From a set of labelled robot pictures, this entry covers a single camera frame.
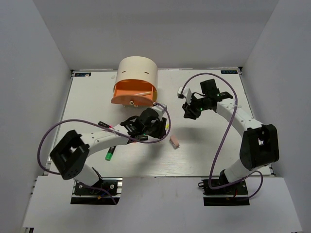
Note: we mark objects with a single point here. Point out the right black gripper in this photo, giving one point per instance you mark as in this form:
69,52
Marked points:
189,113

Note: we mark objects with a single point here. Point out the pink eraser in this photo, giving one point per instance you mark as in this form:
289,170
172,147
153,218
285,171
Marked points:
174,141

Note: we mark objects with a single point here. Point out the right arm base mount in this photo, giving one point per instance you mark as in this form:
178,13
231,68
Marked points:
235,195

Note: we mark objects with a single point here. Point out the left blue label sticker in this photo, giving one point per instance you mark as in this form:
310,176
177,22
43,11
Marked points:
82,74

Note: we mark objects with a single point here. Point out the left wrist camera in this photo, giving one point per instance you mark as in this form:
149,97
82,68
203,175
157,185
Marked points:
160,109

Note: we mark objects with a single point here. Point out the blue label sticker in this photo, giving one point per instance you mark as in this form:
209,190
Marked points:
229,72
82,74

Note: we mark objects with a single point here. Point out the cream round drawer organizer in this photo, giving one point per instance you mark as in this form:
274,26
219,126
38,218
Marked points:
138,68

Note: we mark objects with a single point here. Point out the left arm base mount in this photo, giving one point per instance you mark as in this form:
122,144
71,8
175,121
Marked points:
106,192

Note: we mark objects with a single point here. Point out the right blue label sticker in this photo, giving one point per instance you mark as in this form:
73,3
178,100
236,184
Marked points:
229,72

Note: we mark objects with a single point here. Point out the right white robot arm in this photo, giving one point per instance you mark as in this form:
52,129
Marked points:
259,146

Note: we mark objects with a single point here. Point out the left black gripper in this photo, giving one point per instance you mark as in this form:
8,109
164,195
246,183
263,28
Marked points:
161,131

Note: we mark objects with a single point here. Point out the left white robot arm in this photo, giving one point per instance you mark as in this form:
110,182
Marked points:
71,152

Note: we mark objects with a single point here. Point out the orange drawer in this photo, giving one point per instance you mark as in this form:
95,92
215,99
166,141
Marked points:
125,90

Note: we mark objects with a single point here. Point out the green highlighter marker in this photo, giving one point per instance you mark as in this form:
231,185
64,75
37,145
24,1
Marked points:
110,153

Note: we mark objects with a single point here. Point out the pink highlighter marker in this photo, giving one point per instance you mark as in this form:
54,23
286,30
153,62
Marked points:
102,124

